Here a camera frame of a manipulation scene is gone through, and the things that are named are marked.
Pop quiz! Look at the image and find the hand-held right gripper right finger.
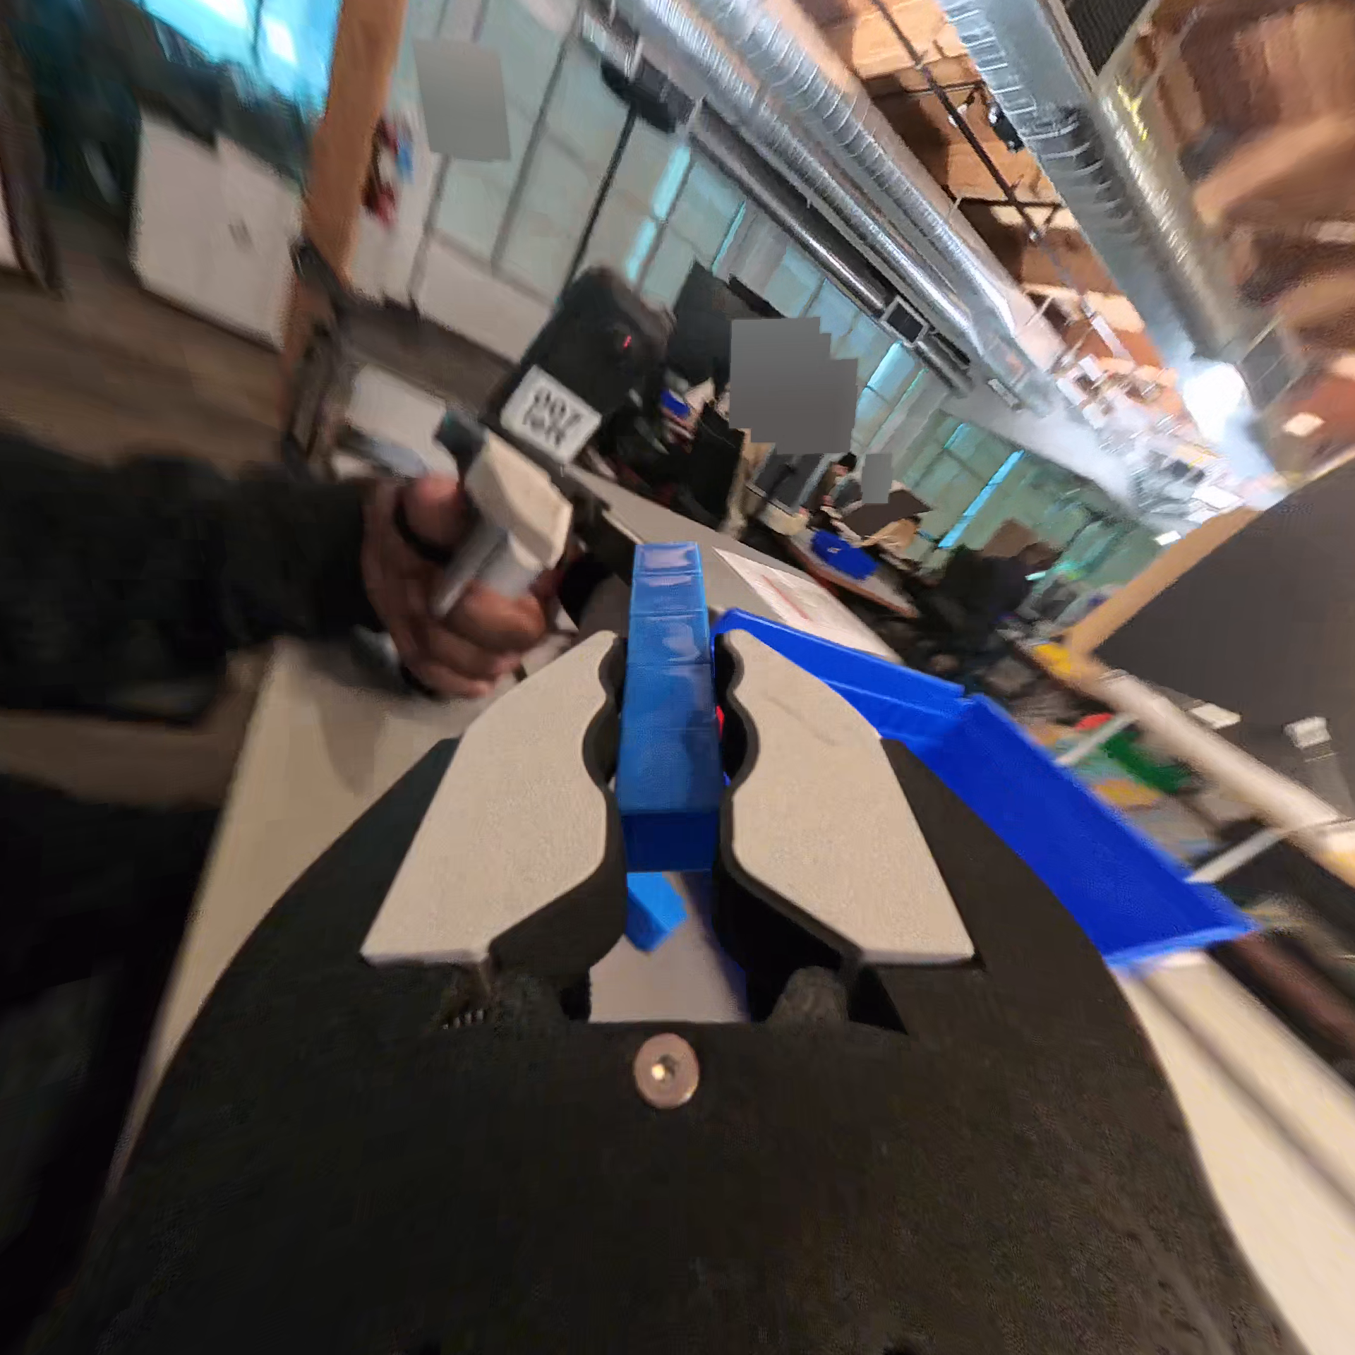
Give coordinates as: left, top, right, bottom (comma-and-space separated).
719, 630, 978, 967

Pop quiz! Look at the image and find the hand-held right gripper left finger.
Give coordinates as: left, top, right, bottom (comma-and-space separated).
359, 630, 632, 980

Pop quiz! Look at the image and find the blue plastic bin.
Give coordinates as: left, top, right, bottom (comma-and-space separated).
809, 527, 883, 581
712, 608, 1260, 969

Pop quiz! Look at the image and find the blue segmented plastic bar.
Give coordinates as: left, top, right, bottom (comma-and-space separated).
617, 542, 733, 952

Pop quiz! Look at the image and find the person's left forearm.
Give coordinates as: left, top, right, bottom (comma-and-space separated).
0, 428, 398, 722

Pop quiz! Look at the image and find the person's left hand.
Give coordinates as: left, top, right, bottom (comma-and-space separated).
359, 474, 557, 699

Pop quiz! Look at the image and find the printed paper sheet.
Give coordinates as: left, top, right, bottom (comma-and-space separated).
715, 544, 902, 663

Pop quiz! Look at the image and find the green plastic bin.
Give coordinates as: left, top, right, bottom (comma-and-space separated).
1095, 730, 1192, 794

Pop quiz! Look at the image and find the person's black clothing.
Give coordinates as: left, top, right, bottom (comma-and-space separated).
0, 761, 228, 1272

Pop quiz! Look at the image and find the silver ventilation duct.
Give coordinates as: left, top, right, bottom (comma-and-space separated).
941, 0, 1250, 360
625, 0, 1060, 414

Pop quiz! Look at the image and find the black board with wooden frame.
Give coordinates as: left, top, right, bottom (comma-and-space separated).
1063, 456, 1355, 827

